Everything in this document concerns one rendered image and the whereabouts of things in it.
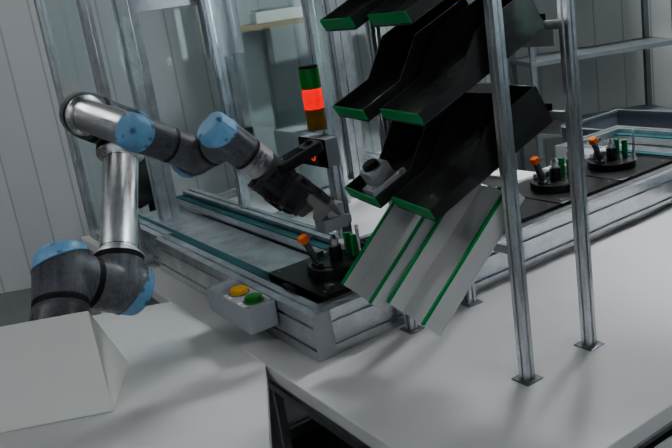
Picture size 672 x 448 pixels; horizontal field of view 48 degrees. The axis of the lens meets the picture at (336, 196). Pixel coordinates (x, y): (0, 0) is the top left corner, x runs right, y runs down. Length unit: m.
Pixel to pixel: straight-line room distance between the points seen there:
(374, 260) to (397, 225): 0.08
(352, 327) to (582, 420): 0.52
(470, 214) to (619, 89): 4.26
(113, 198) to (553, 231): 1.07
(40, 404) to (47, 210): 3.79
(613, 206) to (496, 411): 0.93
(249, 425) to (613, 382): 0.64
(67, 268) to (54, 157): 3.59
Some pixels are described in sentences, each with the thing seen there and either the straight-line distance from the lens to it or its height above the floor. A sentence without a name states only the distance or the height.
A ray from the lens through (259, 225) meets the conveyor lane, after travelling 2.28.
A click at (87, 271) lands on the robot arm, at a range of 1.69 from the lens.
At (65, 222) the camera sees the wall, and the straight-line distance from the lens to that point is 5.33.
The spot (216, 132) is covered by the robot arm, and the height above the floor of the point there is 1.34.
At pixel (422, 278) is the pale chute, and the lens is 1.42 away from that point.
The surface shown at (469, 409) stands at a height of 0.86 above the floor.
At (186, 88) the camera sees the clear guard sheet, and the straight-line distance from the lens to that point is 2.96.
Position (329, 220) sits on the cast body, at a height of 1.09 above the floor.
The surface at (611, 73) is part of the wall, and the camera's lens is 5.59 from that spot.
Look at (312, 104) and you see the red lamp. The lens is 1.86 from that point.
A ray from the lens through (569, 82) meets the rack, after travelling 1.38.
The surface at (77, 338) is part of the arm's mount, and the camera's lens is 1.53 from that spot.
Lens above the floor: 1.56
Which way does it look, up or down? 14 degrees down
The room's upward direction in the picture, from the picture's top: 9 degrees counter-clockwise
